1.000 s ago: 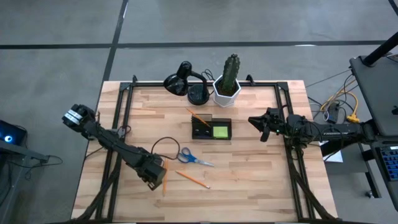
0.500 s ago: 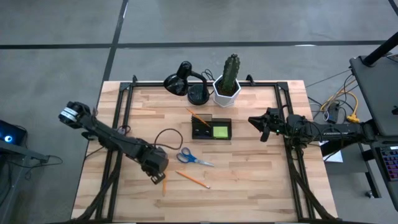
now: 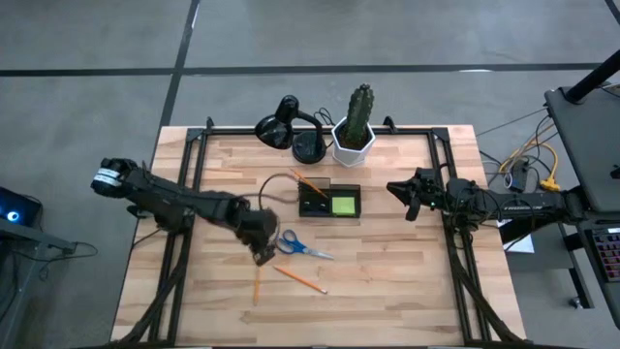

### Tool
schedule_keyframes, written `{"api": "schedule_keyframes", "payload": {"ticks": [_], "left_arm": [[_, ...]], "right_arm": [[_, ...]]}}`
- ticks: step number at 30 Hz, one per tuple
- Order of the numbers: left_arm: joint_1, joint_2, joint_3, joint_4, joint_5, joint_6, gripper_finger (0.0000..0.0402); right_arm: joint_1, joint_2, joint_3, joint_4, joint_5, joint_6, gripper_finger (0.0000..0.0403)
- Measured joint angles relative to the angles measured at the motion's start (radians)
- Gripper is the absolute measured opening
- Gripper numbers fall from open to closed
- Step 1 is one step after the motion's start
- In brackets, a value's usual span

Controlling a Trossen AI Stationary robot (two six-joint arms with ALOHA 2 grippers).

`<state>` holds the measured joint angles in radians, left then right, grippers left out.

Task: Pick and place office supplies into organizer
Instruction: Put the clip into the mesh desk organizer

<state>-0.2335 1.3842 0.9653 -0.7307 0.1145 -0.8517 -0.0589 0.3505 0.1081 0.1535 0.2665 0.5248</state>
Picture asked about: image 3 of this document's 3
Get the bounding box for grey side desk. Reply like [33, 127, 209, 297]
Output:
[544, 84, 620, 214]

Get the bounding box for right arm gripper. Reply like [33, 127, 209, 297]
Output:
[386, 167, 445, 222]

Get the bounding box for yellow cable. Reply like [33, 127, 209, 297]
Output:
[503, 140, 563, 193]

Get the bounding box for blue-lit black device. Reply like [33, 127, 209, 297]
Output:
[0, 186, 44, 228]

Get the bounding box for green sticky note pad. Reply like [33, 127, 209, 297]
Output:
[331, 196, 357, 217]

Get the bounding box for black aluminium table frame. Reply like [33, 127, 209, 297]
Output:
[111, 115, 527, 348]

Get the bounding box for black mesh desk organizer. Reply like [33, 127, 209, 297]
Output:
[297, 176, 362, 219]

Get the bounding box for white paper sheet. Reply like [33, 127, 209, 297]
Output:
[496, 217, 537, 255]

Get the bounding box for black diagonal beam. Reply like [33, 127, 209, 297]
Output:
[498, 220, 573, 245]

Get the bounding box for black power strip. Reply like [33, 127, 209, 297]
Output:
[503, 159, 533, 194]

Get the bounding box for backlit keyboard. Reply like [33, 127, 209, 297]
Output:
[593, 227, 620, 285]

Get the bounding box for grey equipment stand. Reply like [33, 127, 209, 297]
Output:
[0, 217, 101, 349]

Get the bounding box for blue-handled scissors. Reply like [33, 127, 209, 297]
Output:
[274, 229, 335, 261]

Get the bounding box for green cactus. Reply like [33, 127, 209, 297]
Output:
[342, 83, 376, 145]

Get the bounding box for orange pencil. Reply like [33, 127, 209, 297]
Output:
[289, 168, 331, 201]
[272, 264, 329, 296]
[252, 266, 263, 307]

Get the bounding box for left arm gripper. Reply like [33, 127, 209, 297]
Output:
[234, 207, 281, 267]

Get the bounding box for black slanted pole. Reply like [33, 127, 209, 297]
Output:
[564, 48, 620, 106]

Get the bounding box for black gooseneck desk lamp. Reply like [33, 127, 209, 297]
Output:
[254, 94, 328, 165]

